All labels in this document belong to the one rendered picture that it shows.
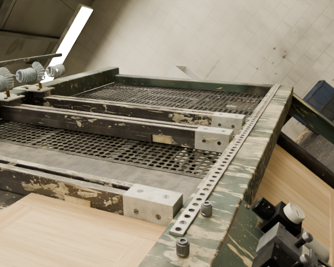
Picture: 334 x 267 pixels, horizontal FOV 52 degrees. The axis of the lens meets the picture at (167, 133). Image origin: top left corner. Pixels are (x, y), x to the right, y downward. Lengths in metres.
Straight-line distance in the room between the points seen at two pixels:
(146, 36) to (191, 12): 0.90
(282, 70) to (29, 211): 5.24
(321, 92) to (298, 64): 1.12
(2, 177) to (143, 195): 0.43
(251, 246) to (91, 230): 0.34
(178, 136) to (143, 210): 0.51
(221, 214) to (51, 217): 0.39
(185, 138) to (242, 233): 0.57
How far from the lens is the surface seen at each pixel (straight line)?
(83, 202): 0.88
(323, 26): 5.89
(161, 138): 1.28
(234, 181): 0.91
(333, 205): 1.91
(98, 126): 1.41
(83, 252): 0.73
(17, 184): 1.01
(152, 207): 0.77
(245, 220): 0.79
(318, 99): 4.84
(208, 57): 5.95
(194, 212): 0.76
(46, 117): 1.57
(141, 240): 0.74
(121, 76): 2.49
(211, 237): 0.70
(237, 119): 1.38
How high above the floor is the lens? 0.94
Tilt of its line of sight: 8 degrees up
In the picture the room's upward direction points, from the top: 50 degrees counter-clockwise
